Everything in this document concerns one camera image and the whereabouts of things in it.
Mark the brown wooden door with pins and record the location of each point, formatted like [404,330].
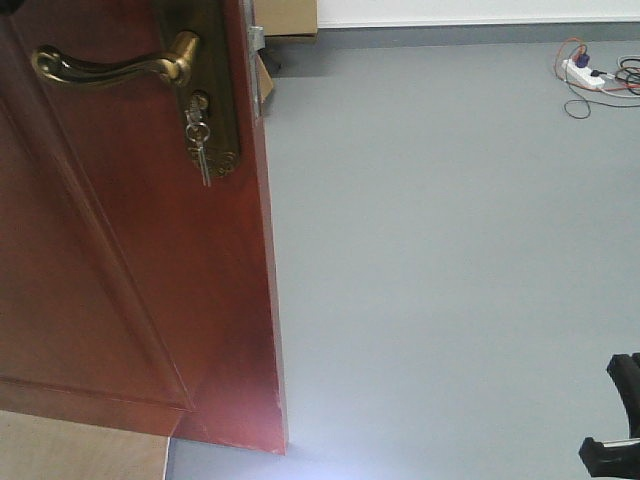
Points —
[132,296]

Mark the brass door handle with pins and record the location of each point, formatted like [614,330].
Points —
[174,67]

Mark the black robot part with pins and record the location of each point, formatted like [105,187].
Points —
[617,457]

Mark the open cardboard box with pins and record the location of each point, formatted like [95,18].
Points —
[265,82]

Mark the brass lock plate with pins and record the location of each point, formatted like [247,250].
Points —
[211,75]

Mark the closed cardboard box behind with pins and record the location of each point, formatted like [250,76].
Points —
[287,17]

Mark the white power strip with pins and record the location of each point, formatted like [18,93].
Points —
[581,77]

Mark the plywood floor platform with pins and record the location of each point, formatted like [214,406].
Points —
[35,447]

